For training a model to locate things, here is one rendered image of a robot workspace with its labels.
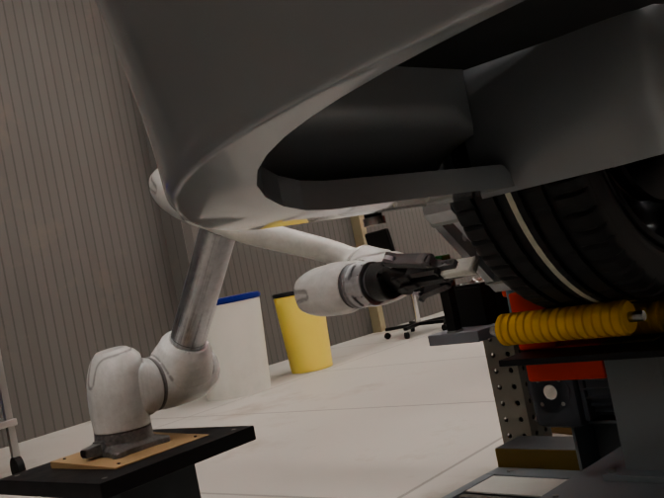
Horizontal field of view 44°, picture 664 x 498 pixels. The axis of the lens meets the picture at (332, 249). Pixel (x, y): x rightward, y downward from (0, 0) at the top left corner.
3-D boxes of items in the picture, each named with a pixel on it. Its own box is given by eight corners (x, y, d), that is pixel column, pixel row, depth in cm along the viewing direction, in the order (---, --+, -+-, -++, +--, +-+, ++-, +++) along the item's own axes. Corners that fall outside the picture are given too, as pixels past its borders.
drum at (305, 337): (313, 365, 623) (298, 289, 624) (347, 362, 596) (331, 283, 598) (277, 375, 597) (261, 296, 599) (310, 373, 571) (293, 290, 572)
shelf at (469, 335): (479, 342, 214) (476, 330, 214) (429, 346, 226) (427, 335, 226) (563, 312, 244) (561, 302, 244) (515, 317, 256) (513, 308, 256)
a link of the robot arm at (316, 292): (330, 262, 159) (375, 254, 168) (279, 273, 170) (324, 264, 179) (341, 317, 159) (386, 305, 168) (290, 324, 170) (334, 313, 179)
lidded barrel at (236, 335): (246, 384, 580) (228, 295, 582) (293, 381, 543) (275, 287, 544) (185, 403, 544) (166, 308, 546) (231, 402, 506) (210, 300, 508)
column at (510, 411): (539, 477, 229) (510, 328, 230) (510, 475, 236) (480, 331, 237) (558, 466, 236) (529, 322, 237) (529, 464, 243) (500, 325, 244)
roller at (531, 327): (639, 337, 129) (632, 300, 129) (485, 350, 150) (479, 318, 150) (656, 330, 133) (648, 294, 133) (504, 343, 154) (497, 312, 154)
